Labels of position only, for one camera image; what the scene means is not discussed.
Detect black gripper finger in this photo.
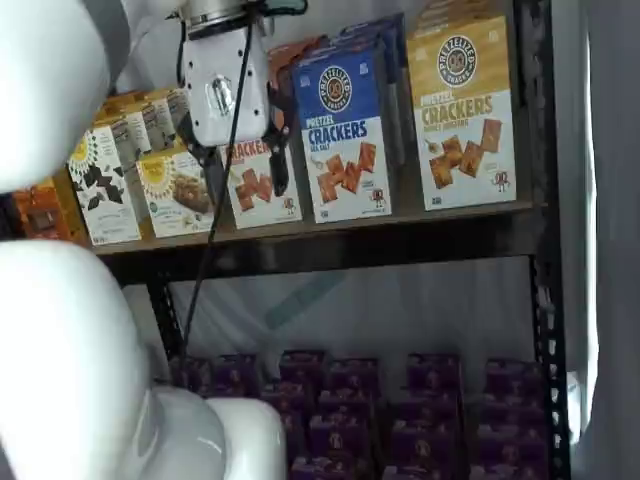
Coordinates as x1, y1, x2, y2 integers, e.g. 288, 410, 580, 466
263, 82, 293, 198
178, 114, 222, 177

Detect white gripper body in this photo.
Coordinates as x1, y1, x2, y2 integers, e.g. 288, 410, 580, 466
180, 24, 269, 148

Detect yellow white pretzel crackers box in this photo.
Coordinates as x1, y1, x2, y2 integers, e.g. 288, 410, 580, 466
405, 14, 518, 212

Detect Simple Mills sweet thins box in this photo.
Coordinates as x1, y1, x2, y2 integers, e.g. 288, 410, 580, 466
92, 112, 144, 166
139, 94, 174, 151
67, 124, 143, 247
164, 88, 192, 146
107, 102, 156, 154

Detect orange white pretzel crackers box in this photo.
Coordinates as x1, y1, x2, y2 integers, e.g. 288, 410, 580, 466
272, 38, 324, 57
219, 47, 305, 231

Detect blue white pretzel crackers box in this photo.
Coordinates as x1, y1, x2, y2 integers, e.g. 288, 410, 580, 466
292, 42, 395, 225
344, 13, 407, 151
329, 27, 403, 169

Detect Simple Mills almond bars box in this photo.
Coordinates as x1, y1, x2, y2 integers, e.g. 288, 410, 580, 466
135, 149, 217, 239

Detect black metal shelf rack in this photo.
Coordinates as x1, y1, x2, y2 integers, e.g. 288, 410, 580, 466
92, 0, 574, 480

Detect orange snack box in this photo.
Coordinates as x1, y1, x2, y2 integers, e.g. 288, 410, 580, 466
12, 177, 86, 242

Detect purple and teal snack box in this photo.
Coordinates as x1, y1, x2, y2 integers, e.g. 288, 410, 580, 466
468, 462, 551, 480

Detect black cable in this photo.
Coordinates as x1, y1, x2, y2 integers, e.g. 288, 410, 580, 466
177, 19, 254, 396

